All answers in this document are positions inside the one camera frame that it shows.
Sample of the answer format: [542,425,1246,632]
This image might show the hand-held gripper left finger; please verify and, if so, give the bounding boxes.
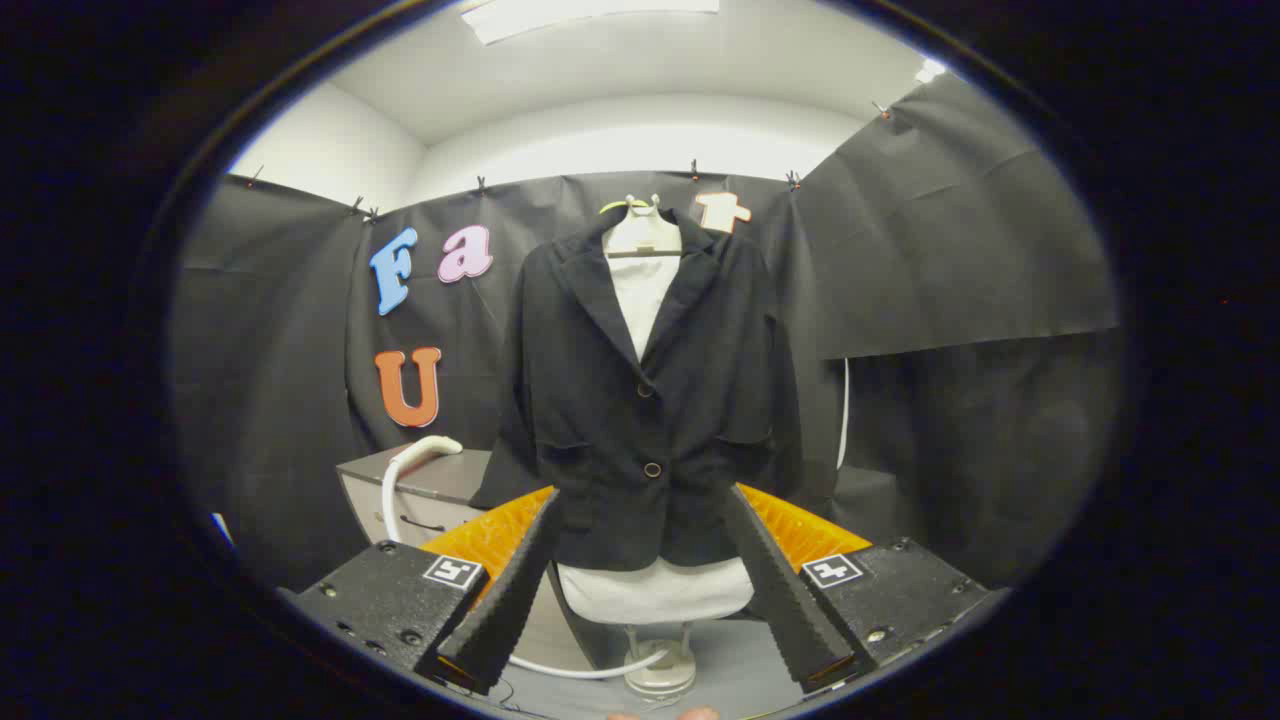
[285,485,563,698]

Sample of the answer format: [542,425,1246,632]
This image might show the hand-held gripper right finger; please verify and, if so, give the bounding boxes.
[722,482,1006,696]

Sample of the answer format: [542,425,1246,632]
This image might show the white shirt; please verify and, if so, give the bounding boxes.
[555,250,756,627]

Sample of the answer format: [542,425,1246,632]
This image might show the white garment steamer handle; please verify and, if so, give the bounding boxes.
[381,435,465,546]

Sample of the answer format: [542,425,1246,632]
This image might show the black blazer jacket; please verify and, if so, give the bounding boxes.
[470,205,806,573]

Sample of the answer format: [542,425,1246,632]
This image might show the white clothes hanger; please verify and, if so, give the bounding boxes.
[603,195,684,259]

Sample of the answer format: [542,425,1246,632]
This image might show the grey cabinet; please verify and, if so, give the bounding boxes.
[335,445,601,669]

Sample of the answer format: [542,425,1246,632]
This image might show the white round stand base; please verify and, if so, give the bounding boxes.
[622,620,699,699]

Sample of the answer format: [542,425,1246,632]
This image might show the black backdrop cloth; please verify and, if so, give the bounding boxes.
[170,72,1121,601]

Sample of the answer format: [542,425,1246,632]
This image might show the row of small backdrop clips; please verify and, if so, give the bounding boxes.
[245,100,893,223]

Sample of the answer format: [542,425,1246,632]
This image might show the long ceiling light panel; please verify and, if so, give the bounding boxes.
[460,0,721,46]

